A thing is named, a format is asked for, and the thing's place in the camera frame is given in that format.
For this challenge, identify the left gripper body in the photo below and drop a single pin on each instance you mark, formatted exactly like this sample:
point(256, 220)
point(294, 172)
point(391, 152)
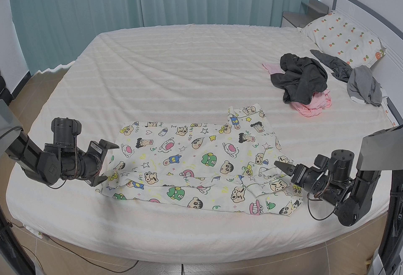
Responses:
point(91, 168)

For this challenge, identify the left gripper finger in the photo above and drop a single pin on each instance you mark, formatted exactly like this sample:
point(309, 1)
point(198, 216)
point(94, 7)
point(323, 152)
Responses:
point(99, 181)
point(108, 145)

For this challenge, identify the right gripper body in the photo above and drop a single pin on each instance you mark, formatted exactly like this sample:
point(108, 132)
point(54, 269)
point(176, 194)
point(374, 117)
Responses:
point(305, 176)

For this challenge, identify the white printed pyjama top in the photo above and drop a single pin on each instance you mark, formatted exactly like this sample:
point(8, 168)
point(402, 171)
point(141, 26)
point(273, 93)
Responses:
point(189, 157)

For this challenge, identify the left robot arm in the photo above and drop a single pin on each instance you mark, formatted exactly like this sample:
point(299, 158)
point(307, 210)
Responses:
point(37, 160)

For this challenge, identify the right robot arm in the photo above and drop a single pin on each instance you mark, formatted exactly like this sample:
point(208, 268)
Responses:
point(355, 201)

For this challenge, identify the bed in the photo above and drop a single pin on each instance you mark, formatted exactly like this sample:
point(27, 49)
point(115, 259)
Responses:
point(189, 72)

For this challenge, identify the pink garment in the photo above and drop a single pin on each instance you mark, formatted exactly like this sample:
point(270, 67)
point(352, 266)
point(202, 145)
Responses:
point(310, 110)

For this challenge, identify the black garment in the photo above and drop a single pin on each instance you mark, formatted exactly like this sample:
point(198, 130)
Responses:
point(302, 78)

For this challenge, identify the light grey garment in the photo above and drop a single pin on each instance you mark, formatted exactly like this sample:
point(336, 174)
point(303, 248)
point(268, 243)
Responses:
point(362, 84)

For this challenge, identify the white printed pillow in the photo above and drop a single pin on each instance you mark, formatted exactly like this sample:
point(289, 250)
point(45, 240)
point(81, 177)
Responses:
point(343, 36)

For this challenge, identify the grey bedside table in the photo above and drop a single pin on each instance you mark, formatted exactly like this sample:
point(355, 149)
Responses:
point(294, 18)

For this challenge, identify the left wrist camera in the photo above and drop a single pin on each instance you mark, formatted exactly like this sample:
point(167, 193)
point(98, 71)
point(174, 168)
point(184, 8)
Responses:
point(96, 147)

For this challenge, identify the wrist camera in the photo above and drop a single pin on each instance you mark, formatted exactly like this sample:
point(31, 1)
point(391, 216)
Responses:
point(321, 162)
point(96, 147)

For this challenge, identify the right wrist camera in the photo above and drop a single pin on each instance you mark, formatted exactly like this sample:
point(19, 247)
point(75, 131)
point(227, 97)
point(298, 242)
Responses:
point(321, 162)

